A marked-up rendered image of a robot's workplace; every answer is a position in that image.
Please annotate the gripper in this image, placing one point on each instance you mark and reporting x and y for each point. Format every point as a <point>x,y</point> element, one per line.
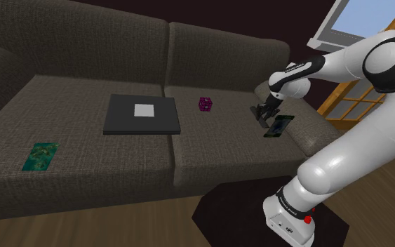
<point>270,104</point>

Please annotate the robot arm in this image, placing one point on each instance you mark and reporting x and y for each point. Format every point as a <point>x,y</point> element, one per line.
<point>354,160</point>

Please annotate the dark phone with green edge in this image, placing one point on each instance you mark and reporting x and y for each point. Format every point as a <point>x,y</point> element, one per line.
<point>279,126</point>

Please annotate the magenta puzzle cube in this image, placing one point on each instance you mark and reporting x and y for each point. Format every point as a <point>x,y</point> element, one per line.
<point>205,104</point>

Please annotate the wooden lattice door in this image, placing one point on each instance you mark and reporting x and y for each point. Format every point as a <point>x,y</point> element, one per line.
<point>346,102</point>

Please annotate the dark robot stand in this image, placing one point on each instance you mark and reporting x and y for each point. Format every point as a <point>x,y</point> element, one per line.
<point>231,212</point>

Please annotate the grey framed window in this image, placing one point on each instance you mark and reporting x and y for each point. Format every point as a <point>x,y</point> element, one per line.
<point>361,17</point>

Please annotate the black book with white square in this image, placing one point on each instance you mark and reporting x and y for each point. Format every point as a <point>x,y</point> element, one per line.
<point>125,119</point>

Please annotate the brown fabric sofa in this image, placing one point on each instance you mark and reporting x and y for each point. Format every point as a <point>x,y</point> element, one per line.
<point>81,61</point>

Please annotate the green patterned card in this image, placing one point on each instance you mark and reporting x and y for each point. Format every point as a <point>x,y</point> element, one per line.
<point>41,156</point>

